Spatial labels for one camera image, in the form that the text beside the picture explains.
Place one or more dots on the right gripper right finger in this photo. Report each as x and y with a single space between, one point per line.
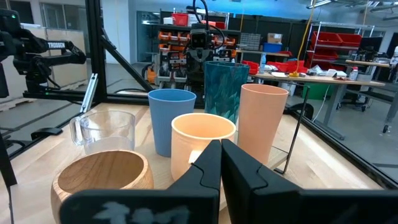
264 202

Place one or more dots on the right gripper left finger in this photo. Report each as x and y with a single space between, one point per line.
186 202

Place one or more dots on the teal faceted tumbler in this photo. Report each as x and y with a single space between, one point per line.
225 90

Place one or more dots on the blue ribbed cup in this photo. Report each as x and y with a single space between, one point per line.
169 118

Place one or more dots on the tall peach tumbler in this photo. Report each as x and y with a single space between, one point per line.
261 121

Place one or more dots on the wooden bowl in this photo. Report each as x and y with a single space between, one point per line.
102 174

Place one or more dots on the clear glass mug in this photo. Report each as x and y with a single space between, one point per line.
105 130

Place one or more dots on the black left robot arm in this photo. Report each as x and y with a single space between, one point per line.
196 79

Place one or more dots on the shelving with orange bins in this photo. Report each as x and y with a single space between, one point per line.
172 40

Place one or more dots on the red bin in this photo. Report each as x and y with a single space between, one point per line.
179 19

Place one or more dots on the grey drawer cabinet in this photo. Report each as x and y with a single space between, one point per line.
249 41

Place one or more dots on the clear water bottle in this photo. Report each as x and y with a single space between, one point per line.
263 63

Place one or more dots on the blue bin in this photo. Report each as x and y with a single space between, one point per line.
272 47

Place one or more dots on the cardboard box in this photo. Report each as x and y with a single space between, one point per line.
275 37

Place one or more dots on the wooden work table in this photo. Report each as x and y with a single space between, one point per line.
317 79

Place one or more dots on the green bin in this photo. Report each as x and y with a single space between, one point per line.
315 91

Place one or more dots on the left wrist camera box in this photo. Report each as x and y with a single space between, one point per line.
199 39

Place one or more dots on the black table frame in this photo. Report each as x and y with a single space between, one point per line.
96 46

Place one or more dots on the silver frame bracket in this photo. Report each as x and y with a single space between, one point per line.
89 93

